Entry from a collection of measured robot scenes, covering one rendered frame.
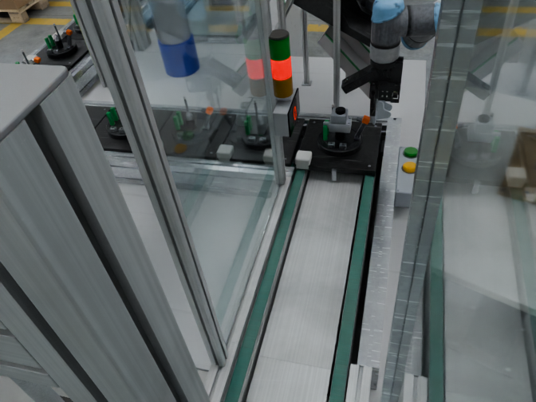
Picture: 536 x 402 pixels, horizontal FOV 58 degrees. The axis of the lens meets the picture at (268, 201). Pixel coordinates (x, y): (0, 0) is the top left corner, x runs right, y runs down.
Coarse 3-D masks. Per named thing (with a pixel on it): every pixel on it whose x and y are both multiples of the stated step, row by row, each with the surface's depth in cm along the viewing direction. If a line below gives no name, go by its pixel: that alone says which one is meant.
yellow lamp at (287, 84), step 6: (288, 78) 115; (276, 84) 116; (282, 84) 115; (288, 84) 116; (276, 90) 117; (282, 90) 117; (288, 90) 117; (276, 96) 119; (282, 96) 118; (288, 96) 118
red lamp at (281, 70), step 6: (270, 60) 113; (288, 60) 112; (276, 66) 112; (282, 66) 112; (288, 66) 113; (276, 72) 114; (282, 72) 113; (288, 72) 114; (276, 78) 115; (282, 78) 114
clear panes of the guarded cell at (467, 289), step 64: (512, 0) 18; (512, 64) 17; (448, 128) 34; (512, 128) 16; (448, 192) 30; (512, 192) 15; (448, 256) 27; (512, 256) 14; (448, 320) 25; (512, 320) 13; (448, 384) 23; (512, 384) 13
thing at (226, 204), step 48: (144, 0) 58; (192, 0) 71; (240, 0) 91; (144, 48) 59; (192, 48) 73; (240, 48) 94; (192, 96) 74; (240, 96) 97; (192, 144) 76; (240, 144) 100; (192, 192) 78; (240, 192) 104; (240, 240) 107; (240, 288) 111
